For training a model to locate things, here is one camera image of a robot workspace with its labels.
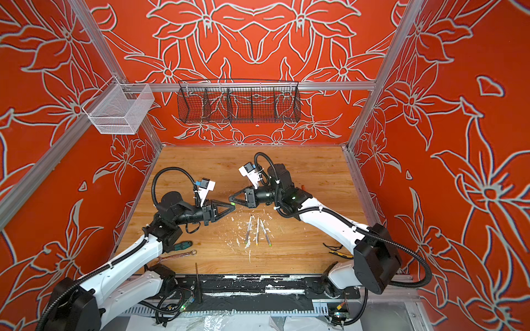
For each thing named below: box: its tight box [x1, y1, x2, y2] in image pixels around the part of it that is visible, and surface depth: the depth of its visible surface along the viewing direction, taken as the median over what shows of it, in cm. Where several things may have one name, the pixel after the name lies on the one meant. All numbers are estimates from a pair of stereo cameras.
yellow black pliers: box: [322, 242, 355, 259], surface depth 82 cm
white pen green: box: [260, 218, 273, 247], surface depth 87 cm
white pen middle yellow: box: [255, 216, 260, 246], surface depth 87 cm
